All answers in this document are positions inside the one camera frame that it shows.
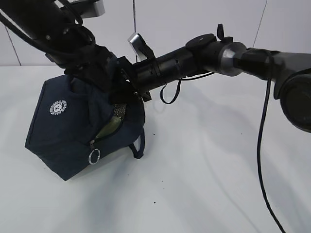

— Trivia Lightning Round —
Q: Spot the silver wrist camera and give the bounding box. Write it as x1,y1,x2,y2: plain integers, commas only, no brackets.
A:
128,33,155,61
70,0,105,18

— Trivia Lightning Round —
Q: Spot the navy blue lunch bag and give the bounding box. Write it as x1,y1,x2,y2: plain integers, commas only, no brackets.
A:
25,75,145,181

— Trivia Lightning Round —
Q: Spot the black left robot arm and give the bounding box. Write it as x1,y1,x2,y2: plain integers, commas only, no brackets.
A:
0,0,113,92

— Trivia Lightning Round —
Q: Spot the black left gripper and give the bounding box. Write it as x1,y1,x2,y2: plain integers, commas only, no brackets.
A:
46,45,117,93

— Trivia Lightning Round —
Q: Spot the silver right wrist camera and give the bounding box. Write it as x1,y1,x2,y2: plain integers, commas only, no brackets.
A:
128,33,155,61

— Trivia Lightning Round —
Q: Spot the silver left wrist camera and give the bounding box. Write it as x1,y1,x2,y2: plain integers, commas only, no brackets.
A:
70,0,105,18

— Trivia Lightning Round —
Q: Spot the glass container green lid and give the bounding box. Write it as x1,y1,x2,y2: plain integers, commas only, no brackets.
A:
95,116,122,139

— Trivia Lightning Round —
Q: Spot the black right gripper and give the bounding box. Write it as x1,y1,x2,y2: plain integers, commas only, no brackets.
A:
110,47,194,102

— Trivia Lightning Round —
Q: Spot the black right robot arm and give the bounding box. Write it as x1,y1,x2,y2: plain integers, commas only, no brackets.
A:
109,24,311,132

